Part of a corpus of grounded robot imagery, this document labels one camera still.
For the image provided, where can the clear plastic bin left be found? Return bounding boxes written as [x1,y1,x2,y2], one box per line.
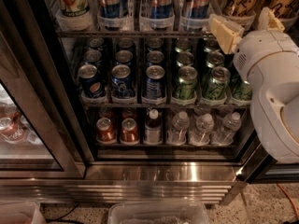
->
[0,202,47,224]

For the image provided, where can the front green can middle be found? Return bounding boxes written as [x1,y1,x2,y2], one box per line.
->
[202,66,231,100]

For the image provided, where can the red bull can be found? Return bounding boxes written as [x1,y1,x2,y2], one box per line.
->
[98,0,128,19]
[149,0,173,19]
[182,0,209,19]

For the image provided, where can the front green can right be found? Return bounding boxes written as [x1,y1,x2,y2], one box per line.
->
[231,77,252,101]

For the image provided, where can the clear plastic bin centre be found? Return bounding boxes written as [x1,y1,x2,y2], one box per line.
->
[107,199,209,224]

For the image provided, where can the water bottle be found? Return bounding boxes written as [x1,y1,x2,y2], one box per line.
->
[211,112,241,147]
[167,111,190,146]
[189,113,214,147]

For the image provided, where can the orange cable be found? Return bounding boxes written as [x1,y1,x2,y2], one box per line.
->
[276,184,299,219]

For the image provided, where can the red bull can right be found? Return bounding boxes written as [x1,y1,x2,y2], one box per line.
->
[182,0,209,19]

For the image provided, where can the dark drink bottle white cap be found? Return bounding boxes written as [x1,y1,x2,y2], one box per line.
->
[144,109,162,146]

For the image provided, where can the black cable on floor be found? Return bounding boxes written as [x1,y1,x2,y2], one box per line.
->
[45,203,84,224]

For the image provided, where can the front pepsi can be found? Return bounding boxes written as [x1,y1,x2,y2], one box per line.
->
[78,64,105,98]

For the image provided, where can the water bottle left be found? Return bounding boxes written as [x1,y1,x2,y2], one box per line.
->
[167,111,190,146]

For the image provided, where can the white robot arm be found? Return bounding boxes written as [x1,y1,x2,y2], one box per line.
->
[209,14,299,163]

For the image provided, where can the water bottle right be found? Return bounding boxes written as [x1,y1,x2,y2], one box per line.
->
[211,112,241,147]

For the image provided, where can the clear plastic bin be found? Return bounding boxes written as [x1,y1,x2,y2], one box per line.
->
[107,199,209,224]
[0,202,47,224]

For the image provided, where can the glass fridge door left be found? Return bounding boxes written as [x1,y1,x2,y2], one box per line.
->
[0,1,85,179]

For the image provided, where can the steel fridge base grille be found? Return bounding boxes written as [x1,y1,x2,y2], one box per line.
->
[0,162,246,205]

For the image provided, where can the front red can left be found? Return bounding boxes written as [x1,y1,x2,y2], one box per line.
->
[96,118,116,143]

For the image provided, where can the blue can column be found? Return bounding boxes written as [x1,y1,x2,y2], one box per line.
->
[143,65,165,100]
[111,64,135,99]

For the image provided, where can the orange can right column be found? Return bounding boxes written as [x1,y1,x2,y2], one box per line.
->
[268,0,299,19]

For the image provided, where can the green can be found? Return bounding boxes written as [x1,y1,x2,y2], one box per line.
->
[172,66,197,100]
[202,66,231,100]
[231,77,252,101]

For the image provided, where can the front green can left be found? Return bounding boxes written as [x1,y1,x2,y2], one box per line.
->
[172,66,197,100]

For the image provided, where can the front red can right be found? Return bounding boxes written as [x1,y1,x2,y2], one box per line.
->
[121,119,139,142]

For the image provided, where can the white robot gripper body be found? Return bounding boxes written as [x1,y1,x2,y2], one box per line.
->
[233,30,299,81]

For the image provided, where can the red bull can left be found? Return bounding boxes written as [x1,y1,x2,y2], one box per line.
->
[98,0,128,19]

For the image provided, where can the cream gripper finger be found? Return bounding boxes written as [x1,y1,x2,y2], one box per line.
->
[258,7,285,32]
[209,14,245,54]

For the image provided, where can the red bull can middle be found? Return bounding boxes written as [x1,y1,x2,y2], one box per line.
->
[149,0,173,19]

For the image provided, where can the water bottle middle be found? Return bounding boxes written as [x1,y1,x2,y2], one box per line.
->
[189,113,214,147]

